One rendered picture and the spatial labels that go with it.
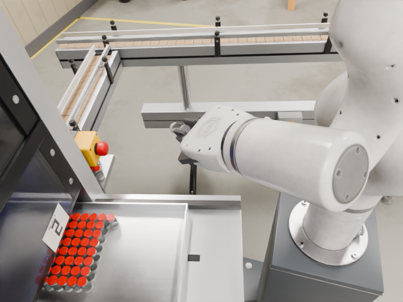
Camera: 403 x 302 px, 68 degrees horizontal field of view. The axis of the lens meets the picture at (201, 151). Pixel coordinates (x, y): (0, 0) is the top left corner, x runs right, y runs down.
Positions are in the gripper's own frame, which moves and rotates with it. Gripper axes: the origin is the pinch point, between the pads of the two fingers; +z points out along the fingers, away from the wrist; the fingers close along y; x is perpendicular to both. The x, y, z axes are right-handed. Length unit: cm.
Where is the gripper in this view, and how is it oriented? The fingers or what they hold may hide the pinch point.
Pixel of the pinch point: (188, 131)
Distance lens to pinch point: 55.6
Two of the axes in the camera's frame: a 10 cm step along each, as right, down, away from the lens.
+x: 5.7, 6.4, 5.2
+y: -6.2, 7.5, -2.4
